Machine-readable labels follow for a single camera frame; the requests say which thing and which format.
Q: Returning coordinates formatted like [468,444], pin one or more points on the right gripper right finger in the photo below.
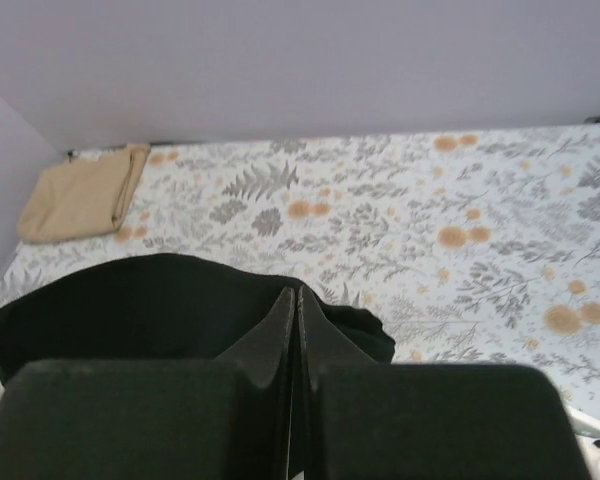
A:
[320,345]

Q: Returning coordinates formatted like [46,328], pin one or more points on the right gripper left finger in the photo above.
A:
[259,439]

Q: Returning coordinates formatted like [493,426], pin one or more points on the black t shirt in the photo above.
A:
[161,306]

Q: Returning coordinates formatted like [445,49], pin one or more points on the floral table mat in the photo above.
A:
[470,246]

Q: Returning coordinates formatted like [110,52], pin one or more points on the folded beige t shirt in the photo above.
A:
[83,198]

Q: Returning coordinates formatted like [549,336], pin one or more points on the white laundry basket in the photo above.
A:
[583,424]

